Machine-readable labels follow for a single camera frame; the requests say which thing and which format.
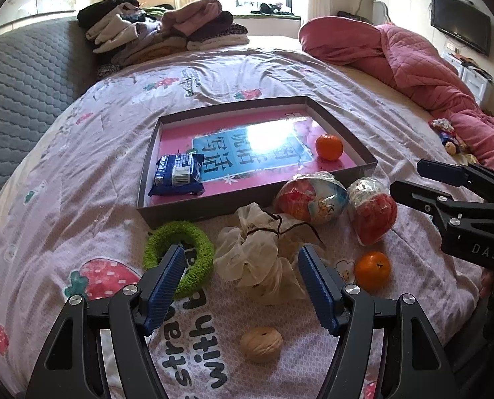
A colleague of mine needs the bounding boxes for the blue red foil egg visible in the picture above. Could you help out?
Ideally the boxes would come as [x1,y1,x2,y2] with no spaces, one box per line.
[274,171,350,225]

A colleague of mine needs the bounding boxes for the white drawer cabinet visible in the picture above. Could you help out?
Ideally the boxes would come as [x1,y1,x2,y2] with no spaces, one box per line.
[442,52,492,109]

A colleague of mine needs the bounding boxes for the pink quilted duvet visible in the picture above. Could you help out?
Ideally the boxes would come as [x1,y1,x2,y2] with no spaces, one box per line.
[298,16,494,170]

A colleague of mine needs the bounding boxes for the black flat television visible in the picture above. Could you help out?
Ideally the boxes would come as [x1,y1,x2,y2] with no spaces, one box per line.
[431,0,491,57]

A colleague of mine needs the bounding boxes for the orange mandarin in box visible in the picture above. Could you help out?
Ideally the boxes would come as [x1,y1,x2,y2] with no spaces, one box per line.
[315,134,344,161]

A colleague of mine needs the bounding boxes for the small toy figures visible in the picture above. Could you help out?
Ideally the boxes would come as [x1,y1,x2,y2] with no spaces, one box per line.
[428,118,479,165]

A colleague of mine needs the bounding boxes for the green fuzzy ring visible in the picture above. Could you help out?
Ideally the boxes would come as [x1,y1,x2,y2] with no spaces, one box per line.
[142,220,216,299]

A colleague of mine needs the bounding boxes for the blue snack packet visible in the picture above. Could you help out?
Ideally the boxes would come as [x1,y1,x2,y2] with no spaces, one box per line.
[148,153,205,197]

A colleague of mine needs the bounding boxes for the orange mandarin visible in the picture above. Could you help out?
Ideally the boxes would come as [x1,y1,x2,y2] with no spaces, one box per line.
[315,134,344,161]
[354,251,391,293]

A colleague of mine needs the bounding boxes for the cream chiffon scrunchie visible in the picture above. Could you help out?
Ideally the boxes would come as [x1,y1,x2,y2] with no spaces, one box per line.
[214,203,325,305]

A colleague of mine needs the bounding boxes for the shallow grey cardboard box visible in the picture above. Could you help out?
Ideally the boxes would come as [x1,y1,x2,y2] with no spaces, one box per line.
[137,96,377,228]

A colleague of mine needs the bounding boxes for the grey quilted headboard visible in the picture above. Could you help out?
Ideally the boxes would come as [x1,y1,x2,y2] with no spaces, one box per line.
[0,18,97,191]

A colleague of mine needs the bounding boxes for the beige walnut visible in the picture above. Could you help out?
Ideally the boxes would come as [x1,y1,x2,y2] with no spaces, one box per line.
[240,326,283,364]

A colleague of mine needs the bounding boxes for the pile of folded clothes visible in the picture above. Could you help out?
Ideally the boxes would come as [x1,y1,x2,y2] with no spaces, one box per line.
[77,0,249,78]

